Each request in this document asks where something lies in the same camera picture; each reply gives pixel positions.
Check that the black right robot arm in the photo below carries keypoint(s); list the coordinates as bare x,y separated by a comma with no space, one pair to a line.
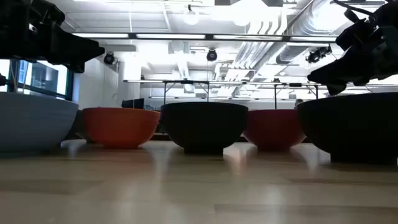
388,12

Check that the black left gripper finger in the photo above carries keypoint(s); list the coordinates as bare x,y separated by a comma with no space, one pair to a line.
77,68
77,49

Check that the orange bowl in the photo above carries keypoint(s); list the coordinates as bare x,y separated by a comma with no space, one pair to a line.
121,127

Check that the ceiling light strip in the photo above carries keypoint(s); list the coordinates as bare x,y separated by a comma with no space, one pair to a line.
171,36
248,37
101,35
314,39

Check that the white globe ceiling lamp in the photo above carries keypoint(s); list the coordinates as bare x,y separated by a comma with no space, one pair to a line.
190,16

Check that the silver ventilation duct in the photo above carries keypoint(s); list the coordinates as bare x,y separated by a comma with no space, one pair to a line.
292,53

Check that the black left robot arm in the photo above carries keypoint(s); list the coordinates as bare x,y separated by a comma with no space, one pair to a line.
2,79

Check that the black computer monitor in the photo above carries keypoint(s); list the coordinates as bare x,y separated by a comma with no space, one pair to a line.
133,103

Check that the blue-grey bowl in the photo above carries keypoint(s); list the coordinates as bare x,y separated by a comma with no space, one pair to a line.
31,121

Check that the black-framed window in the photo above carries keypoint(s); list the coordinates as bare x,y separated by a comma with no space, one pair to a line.
46,77

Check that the red bowl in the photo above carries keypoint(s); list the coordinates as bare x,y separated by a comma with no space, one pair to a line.
273,129

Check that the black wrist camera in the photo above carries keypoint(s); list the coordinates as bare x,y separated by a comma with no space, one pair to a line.
51,15
354,34

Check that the black metal frame stand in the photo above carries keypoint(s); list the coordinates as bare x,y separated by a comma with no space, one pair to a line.
186,82

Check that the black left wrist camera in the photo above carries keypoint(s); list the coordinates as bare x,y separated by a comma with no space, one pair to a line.
51,15

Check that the person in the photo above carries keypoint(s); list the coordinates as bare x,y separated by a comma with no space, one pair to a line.
298,102

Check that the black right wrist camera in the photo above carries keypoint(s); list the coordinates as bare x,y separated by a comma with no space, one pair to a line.
354,34

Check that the black aluminium table frame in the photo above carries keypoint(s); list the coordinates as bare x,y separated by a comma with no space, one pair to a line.
160,137

